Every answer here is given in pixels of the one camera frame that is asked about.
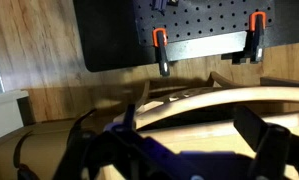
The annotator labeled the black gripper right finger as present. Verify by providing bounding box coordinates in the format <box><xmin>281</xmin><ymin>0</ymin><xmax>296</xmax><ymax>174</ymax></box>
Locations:
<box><xmin>233</xmin><ymin>104</ymin><xmax>292</xmax><ymax>180</ymax></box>

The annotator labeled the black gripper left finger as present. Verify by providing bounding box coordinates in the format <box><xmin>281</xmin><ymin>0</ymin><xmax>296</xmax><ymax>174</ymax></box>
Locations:
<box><xmin>103</xmin><ymin>103</ymin><xmax>163</xmax><ymax>180</ymax></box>

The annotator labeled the orange black bar clamp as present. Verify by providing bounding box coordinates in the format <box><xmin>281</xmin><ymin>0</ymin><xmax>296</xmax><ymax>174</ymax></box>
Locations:
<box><xmin>151</xmin><ymin>27</ymin><xmax>171</xmax><ymax>77</ymax></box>
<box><xmin>231</xmin><ymin>11</ymin><xmax>267</xmax><ymax>65</ymax></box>

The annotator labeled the black pegboard panel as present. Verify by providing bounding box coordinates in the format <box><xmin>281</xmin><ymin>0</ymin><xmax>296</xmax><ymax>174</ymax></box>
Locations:
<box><xmin>72</xmin><ymin>0</ymin><xmax>299</xmax><ymax>73</ymax></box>

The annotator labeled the grey metal plate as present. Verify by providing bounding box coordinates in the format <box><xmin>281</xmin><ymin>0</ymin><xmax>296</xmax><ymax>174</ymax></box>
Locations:
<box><xmin>165</xmin><ymin>30</ymin><xmax>249</xmax><ymax>63</ymax></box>

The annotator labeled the black perforated pegboard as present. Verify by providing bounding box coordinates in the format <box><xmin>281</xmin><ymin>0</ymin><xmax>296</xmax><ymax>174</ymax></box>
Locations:
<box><xmin>132</xmin><ymin>0</ymin><xmax>276</xmax><ymax>47</ymax></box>

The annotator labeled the curved wooden frame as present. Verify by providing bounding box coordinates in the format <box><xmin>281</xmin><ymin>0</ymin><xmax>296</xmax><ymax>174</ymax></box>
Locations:
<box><xmin>113</xmin><ymin>70</ymin><xmax>299</xmax><ymax>131</ymax></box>

